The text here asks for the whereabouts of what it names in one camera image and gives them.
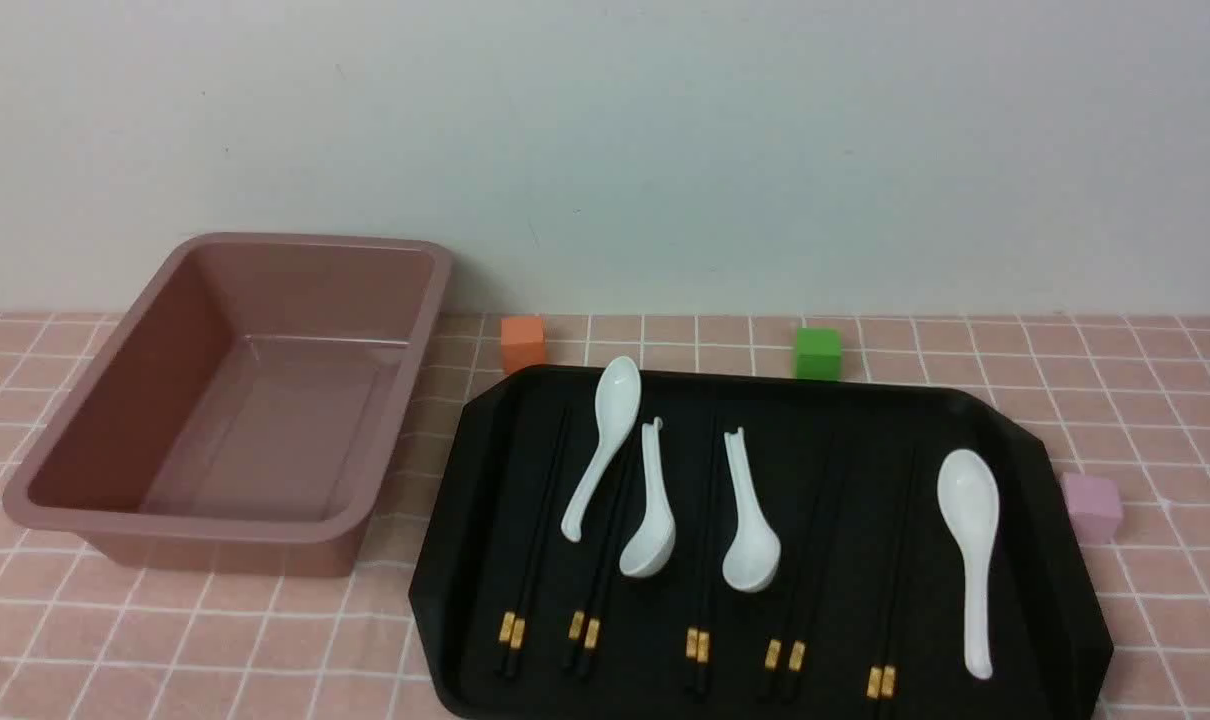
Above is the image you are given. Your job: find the white ceramic spoon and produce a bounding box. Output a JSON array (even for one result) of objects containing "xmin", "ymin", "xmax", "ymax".
[
  {"xmin": 620, "ymin": 416, "xmax": 675, "ymax": 578},
  {"xmin": 560, "ymin": 356, "xmax": 643, "ymax": 543},
  {"xmin": 721, "ymin": 427, "xmax": 782, "ymax": 593},
  {"xmin": 937, "ymin": 448, "xmax": 1001, "ymax": 682}
]

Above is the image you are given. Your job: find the black chopstick gold band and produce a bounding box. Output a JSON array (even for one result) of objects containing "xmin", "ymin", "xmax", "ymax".
[
  {"xmin": 576, "ymin": 471, "xmax": 634, "ymax": 682},
  {"xmin": 682, "ymin": 411, "xmax": 718, "ymax": 693},
  {"xmin": 561, "ymin": 470, "xmax": 629, "ymax": 674},
  {"xmin": 757, "ymin": 427, "xmax": 839, "ymax": 703},
  {"xmin": 865, "ymin": 443, "xmax": 920, "ymax": 719},
  {"xmin": 506, "ymin": 410, "xmax": 574, "ymax": 681},
  {"xmin": 693, "ymin": 411, "xmax": 722, "ymax": 697},
  {"xmin": 875, "ymin": 445, "xmax": 922, "ymax": 719},
  {"xmin": 497, "ymin": 408, "xmax": 572, "ymax": 676},
  {"xmin": 779, "ymin": 427, "xmax": 849, "ymax": 705}
]

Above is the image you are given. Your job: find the orange cube block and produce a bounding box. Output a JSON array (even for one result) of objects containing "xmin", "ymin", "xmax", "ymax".
[{"xmin": 500, "ymin": 315, "xmax": 547, "ymax": 375}]

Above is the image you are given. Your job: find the black plastic tray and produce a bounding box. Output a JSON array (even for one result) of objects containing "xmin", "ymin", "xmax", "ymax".
[{"xmin": 409, "ymin": 365, "xmax": 1114, "ymax": 719}]

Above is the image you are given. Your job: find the green cube block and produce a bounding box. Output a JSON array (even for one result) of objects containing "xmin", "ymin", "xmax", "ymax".
[{"xmin": 793, "ymin": 327, "xmax": 843, "ymax": 382}]

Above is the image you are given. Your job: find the pink rectangular plastic bin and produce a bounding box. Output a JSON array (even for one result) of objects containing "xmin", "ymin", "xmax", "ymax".
[{"xmin": 2, "ymin": 232, "xmax": 453, "ymax": 577}]

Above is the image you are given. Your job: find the pink cube block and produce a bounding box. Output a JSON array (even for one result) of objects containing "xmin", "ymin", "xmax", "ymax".
[{"xmin": 1059, "ymin": 471, "xmax": 1123, "ymax": 545}]

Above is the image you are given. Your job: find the pink checkered tablecloth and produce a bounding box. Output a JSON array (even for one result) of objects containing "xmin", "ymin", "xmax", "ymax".
[{"xmin": 0, "ymin": 311, "xmax": 1210, "ymax": 719}]

